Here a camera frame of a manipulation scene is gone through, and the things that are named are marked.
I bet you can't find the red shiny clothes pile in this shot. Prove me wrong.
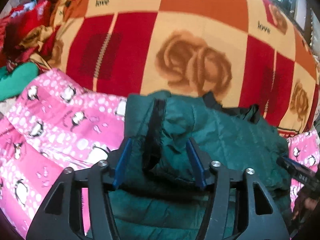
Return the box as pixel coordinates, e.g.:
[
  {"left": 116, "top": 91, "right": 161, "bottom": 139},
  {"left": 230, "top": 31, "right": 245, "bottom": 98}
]
[{"left": 1, "top": 0, "right": 58, "bottom": 66}]

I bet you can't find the pink penguin print blanket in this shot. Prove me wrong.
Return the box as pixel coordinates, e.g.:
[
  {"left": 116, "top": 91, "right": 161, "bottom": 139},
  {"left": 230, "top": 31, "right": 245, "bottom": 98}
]
[{"left": 1, "top": 70, "right": 126, "bottom": 238}]

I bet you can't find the green knit garment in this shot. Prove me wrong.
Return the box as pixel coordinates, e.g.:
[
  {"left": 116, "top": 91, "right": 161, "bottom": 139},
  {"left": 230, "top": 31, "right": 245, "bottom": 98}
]
[{"left": 0, "top": 62, "right": 39, "bottom": 101}]

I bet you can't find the green quilted puffer jacket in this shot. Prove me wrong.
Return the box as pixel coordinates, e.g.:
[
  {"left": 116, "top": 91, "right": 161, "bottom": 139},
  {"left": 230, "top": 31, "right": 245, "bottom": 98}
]
[{"left": 104, "top": 91, "right": 291, "bottom": 239}]

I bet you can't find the orange red rose blanket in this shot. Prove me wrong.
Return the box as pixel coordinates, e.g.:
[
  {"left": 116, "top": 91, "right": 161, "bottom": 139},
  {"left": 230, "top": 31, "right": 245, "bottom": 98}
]
[{"left": 50, "top": 0, "right": 319, "bottom": 136}]

